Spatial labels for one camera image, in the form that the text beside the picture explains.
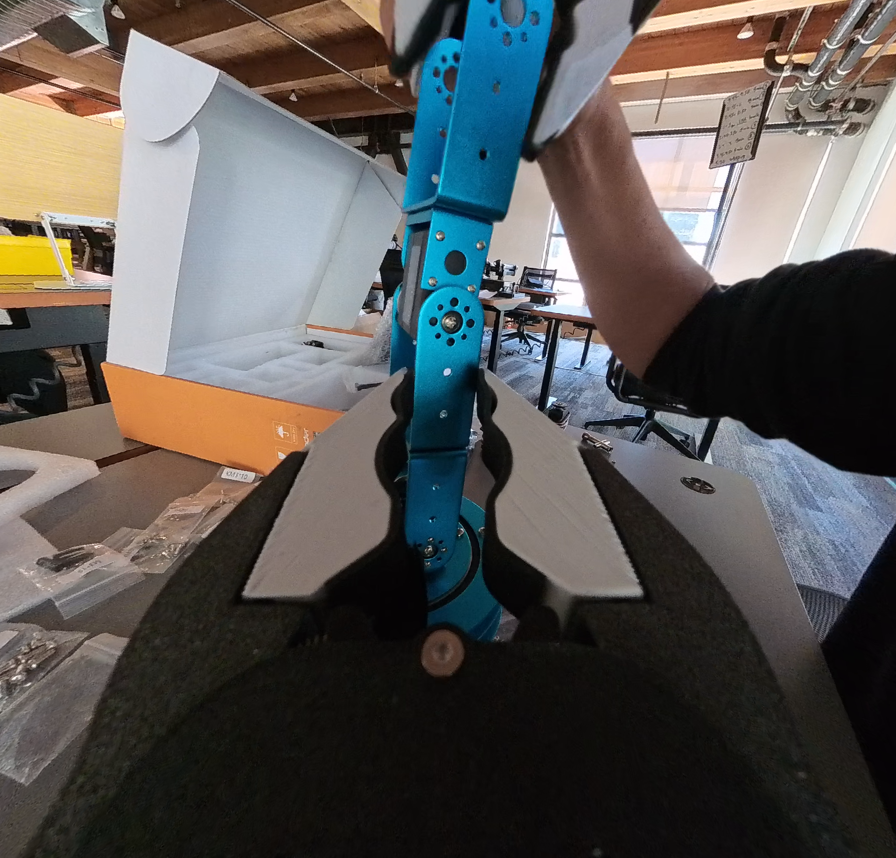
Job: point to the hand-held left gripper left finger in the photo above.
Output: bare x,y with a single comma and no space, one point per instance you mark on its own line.
322,522

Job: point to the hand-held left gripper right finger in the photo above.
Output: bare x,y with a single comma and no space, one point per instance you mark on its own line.
560,515

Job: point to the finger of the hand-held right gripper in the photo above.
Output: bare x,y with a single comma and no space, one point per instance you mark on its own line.
423,4
602,25

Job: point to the blue toy robot arm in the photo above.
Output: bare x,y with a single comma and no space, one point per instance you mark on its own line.
462,172

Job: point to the person's right forearm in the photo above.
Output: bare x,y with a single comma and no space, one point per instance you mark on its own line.
616,228

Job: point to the grey desk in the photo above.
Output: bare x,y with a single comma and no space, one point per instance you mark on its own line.
700,557

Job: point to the wood-edged desk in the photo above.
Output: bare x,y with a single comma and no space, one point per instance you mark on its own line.
553,312
49,298

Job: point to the small metal screw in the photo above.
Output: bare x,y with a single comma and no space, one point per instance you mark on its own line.
596,443

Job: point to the black office chair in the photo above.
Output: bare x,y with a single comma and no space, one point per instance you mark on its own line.
651,417

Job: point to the white foam box insert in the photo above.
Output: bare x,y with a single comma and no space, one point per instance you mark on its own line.
266,368

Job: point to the hanging note board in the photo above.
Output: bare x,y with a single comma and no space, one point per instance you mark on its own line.
740,123

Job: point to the pile of small parts bags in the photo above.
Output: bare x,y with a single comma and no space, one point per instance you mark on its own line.
140,522

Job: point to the grey ceiling pipes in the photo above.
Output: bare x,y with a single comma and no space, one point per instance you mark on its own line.
840,46

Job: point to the open white cardboard box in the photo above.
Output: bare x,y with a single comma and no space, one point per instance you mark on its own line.
231,207

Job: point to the person's black clothing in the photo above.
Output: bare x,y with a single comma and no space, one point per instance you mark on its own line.
868,662

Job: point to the yellow plastic case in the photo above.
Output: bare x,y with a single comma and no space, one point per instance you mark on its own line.
35,263

